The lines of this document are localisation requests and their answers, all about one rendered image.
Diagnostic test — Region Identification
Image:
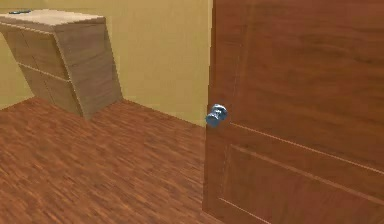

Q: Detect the silver round door knob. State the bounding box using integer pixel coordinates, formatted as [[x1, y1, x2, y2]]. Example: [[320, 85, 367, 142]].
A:
[[205, 103, 229, 128]]

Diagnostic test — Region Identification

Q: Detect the brown wooden room door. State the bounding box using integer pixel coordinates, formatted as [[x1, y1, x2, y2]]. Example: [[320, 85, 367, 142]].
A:
[[201, 0, 384, 224]]

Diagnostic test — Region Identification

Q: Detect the light wooden chest of drawers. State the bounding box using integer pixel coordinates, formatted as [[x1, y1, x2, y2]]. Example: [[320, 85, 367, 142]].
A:
[[0, 8, 124, 120]]

